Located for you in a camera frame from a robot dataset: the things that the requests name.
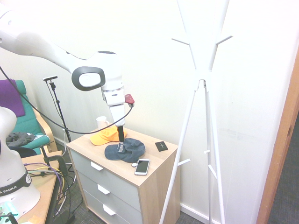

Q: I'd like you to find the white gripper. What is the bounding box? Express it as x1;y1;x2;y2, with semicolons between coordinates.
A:
109;104;127;142

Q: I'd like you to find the blue denim cap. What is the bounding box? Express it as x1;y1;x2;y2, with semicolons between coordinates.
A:
104;137;146;163

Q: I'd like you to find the orange cap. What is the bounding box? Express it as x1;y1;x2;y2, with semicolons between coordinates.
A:
90;127;128;147

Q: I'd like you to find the white mug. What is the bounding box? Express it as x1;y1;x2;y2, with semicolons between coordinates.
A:
96;116;110;131

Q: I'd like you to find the white smartphone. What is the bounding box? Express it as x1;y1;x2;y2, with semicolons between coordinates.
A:
134;159;150;176

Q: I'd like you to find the black square charger pad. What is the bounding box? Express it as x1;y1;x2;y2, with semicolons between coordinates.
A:
155;141;169;153

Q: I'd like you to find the wooden drawer cabinet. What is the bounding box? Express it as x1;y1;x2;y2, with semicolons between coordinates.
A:
66;127;181;224

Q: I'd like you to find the black C-clamp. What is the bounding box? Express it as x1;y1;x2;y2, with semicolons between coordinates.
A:
39;146;69;176

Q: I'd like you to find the black tripod stand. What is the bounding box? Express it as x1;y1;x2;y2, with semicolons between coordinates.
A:
48;80;72;143

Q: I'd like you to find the dark grey garment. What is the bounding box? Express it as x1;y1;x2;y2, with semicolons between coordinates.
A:
6;132;35;147

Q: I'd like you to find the white coat rack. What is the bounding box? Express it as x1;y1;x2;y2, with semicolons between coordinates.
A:
158;0;234;224

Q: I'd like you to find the purple cloth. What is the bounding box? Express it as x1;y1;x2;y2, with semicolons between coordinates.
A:
0;79;26;116

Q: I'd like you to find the red wrist camera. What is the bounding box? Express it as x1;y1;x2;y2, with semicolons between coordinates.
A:
124;93;136;105

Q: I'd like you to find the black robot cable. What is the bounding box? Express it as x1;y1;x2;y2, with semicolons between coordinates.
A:
0;66;136;134

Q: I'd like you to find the grey drawer with white handle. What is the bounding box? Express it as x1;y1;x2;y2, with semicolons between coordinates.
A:
69;149;141;207
76;169;142;224
82;189;143;224

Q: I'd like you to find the purple cable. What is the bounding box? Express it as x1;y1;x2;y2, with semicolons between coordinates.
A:
23;164;69;196

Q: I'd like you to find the yellow cable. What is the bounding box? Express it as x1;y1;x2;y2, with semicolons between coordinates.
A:
30;165;67;199

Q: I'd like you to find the green armchair with wooden frame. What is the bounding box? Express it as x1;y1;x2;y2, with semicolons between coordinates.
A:
0;80;58;159

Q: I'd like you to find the wooden door frame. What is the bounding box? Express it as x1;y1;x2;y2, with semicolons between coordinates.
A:
256;44;299;224

